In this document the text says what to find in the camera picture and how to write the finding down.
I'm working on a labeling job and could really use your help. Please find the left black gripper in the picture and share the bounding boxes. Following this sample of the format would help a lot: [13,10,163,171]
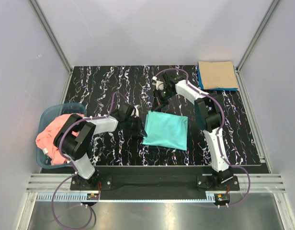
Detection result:
[125,115,147,138]

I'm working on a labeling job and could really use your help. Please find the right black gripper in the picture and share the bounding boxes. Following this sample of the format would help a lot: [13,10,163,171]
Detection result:
[151,88,175,113]

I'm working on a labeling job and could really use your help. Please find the teal t-shirt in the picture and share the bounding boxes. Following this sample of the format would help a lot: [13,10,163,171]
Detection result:
[143,111,188,151]

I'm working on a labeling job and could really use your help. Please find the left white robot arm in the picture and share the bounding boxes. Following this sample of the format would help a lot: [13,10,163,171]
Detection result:
[53,103,147,190]

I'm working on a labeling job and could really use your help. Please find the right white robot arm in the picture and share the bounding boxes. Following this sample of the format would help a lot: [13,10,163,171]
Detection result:
[152,69,233,190]

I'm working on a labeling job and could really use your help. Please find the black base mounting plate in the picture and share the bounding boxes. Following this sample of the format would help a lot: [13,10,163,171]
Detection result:
[70,166,240,202]

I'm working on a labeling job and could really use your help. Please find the folded blue t-shirt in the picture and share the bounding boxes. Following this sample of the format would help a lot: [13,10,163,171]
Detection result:
[197,69,238,92]

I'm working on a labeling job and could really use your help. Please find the folded beige t-shirt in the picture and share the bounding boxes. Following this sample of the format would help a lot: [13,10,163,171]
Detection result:
[198,61,238,90]

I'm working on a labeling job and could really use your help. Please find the blue plastic basket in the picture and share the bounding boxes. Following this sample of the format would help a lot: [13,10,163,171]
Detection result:
[36,103,87,169]

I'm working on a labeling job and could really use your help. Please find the pink t-shirt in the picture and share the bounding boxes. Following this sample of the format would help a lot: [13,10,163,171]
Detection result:
[35,114,71,165]

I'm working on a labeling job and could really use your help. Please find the right aluminium frame post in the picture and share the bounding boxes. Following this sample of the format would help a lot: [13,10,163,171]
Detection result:
[235,0,282,72]

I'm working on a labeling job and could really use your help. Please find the aluminium frame post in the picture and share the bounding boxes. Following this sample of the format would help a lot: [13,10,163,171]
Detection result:
[235,0,282,72]
[27,0,74,75]

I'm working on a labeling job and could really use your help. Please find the white slotted cable duct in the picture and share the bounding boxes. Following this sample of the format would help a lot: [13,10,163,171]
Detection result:
[36,192,216,203]

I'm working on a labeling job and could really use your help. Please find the left aluminium frame post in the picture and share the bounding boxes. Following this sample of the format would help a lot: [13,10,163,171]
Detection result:
[27,0,74,75]

